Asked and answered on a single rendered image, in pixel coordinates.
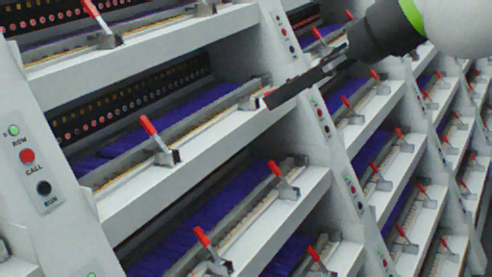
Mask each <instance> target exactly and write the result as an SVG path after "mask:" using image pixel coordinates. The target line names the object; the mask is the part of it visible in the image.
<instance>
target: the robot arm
mask: <svg viewBox="0 0 492 277"><path fill-rule="evenodd" d="M375 2H376V3H374V4H372V5H371V6H369V7H367V8H366V10H365V16H364V17H362V18H361V19H359V20H358V21H356V22H355V23H353V24H352V25H350V26H349V27H348V29H347V32H346V36H347V40H348V42H349V44H347V42H343V43H342V44H341V45H339V46H336V47H335V48H334V49H333V50H332V51H331V53H329V54H328V55H327V56H325V57H324V58H322V59H321V60H320V62H319V64H318V65H316V66H314V67H312V68H309V69H308V70H307V71H306V72H303V73H301V75H299V74H298V75H297V76H295V77H294V78H291V79H289V78H287V79H285V80H286V83H285V84H283V85H282V86H280V87H279V88H277V89H275V90H274V91H271V92H269V93H268V94H266V95H265V96H263V97H262V98H261V99H262V101H263V103H264V104H265V106H266V108H267V109H268V111H269V112H270V111H273V110H275V109H276V108H278V107H279V106H280V105H282V104H284V103H285V102H287V101H289V99H290V98H293V97H295V96H297V95H298V94H300V92H302V91H303V90H305V89H307V88H308V89H311V88H312V86H314V85H315V84H317V83H319V82H320V81H322V79H324V78H326V77H327V76H329V77H331V76H332V75H333V74H335V73H338V72H339V71H341V70H345V69H347V68H349V67H351V66H352V65H353V64H354V63H356V62H357V60H360V61H361V62H363V63H365V64H367V65H374V64H376V63H379V62H380V61H382V60H384V59H386V58H389V57H390V56H392V57H395V58H399V57H404V56H405V55H406V53H408V54H409V56H410V57H411V58H412V59H413V60H414V61H415V60H418V59H420V56H419V55H417V52H416V49H417V47H418V46H420V45H421V44H423V43H425V42H426V41H428V40H429V41H430V42H431V43H432V44H433V46H435V47H436V48H437V49H438V50H440V52H441V53H443V54H445V55H447V56H449V57H453V58H456V59H461V60H478V59H484V58H488V57H492V0H376V1H375Z"/></svg>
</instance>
